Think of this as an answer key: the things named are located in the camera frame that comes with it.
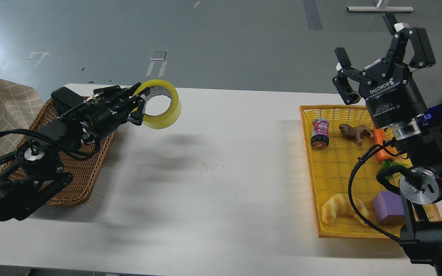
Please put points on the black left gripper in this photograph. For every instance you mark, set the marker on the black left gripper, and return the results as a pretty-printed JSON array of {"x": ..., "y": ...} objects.
[{"x": 112, "y": 106}]

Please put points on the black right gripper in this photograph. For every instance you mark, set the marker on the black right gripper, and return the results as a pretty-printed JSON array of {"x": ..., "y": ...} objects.
[{"x": 391, "y": 96}]

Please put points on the yellow tape roll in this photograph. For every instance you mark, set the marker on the yellow tape roll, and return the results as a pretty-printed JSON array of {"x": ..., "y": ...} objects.
[{"x": 163, "y": 106}]

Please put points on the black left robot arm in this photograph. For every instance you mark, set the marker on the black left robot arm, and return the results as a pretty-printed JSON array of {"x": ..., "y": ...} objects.
[{"x": 33, "y": 173}]

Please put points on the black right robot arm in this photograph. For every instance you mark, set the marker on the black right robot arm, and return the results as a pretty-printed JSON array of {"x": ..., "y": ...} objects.
[{"x": 420, "y": 186}]

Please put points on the white stand base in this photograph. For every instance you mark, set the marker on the white stand base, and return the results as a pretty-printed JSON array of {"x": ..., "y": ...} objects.
[{"x": 380, "y": 6}]

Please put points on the brown toy animal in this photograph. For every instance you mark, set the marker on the brown toy animal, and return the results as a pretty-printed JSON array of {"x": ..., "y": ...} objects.
[{"x": 355, "y": 133}]

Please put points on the brown wicker basket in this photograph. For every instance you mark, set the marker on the brown wicker basket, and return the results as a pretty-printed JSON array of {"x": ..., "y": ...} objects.
[{"x": 85, "y": 173}]

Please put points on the yellow plastic basket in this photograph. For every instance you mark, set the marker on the yellow plastic basket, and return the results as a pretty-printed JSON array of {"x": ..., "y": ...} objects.
[{"x": 329, "y": 170}]

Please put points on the small drink can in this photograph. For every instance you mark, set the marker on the small drink can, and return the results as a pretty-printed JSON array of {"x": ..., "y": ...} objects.
[{"x": 320, "y": 136}]

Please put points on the beige checkered cloth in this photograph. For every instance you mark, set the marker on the beige checkered cloth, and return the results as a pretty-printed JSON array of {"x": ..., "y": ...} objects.
[{"x": 19, "y": 105}]

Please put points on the purple foam block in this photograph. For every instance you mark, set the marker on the purple foam block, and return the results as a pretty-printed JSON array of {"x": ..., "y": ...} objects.
[{"x": 388, "y": 208}]

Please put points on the toy croissant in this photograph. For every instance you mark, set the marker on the toy croissant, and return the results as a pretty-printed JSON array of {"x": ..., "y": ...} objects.
[{"x": 339, "y": 204}]

